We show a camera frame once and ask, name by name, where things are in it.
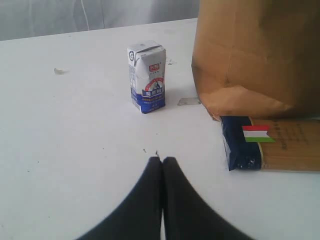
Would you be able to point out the small milk carton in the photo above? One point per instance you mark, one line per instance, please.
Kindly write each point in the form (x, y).
(147, 66)

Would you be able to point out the large brown paper bag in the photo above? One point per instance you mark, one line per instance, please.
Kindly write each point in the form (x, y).
(258, 58)

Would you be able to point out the spaghetti packet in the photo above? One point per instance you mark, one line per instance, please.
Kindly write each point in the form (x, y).
(273, 145)

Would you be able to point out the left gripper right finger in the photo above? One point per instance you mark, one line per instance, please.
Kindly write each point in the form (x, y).
(186, 215)

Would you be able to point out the clear plastic scrap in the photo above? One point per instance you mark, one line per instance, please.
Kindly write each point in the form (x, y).
(189, 101)

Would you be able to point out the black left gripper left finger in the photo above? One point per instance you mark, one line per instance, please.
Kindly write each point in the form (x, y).
(139, 215)

